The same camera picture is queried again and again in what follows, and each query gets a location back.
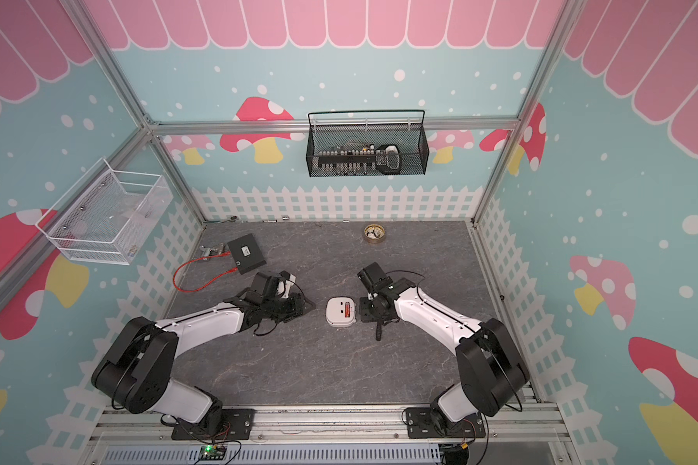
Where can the metal clip bracket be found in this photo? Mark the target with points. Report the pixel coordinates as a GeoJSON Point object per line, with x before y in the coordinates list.
{"type": "Point", "coordinates": [209, 252]}

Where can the white wire basket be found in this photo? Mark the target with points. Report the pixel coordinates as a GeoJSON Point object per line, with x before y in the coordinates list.
{"type": "Point", "coordinates": [107, 215]}

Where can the black wire mesh basket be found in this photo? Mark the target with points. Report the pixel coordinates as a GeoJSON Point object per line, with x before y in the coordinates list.
{"type": "Point", "coordinates": [367, 143]}

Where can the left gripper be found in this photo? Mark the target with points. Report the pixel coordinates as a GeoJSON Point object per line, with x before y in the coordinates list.
{"type": "Point", "coordinates": [297, 307]}

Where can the black box device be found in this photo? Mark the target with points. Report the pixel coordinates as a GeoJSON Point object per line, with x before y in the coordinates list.
{"type": "Point", "coordinates": [246, 253]}

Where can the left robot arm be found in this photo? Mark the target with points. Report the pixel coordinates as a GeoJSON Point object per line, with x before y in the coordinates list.
{"type": "Point", "coordinates": [136, 372]}

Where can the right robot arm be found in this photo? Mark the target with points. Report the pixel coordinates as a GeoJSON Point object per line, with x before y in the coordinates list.
{"type": "Point", "coordinates": [491, 368]}

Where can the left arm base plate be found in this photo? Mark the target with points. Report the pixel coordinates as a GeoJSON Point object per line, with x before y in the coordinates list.
{"type": "Point", "coordinates": [221, 425]}

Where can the aluminium front rail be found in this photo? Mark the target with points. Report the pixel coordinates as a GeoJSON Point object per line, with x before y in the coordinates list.
{"type": "Point", "coordinates": [335, 434]}

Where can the tape roll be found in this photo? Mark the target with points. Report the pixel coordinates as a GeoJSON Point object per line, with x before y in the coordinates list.
{"type": "Point", "coordinates": [374, 233]}

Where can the white alarm clock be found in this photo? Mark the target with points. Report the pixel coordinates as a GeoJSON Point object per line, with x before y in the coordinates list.
{"type": "Point", "coordinates": [334, 312]}

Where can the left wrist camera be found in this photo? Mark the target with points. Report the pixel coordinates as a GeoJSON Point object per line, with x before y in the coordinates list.
{"type": "Point", "coordinates": [285, 284]}

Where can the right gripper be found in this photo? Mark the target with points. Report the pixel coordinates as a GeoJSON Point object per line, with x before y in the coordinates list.
{"type": "Point", "coordinates": [364, 313]}

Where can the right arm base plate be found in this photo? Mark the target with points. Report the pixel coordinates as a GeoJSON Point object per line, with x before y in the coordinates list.
{"type": "Point", "coordinates": [427, 423]}

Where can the small circuit board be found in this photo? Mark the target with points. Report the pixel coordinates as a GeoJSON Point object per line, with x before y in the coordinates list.
{"type": "Point", "coordinates": [214, 453]}

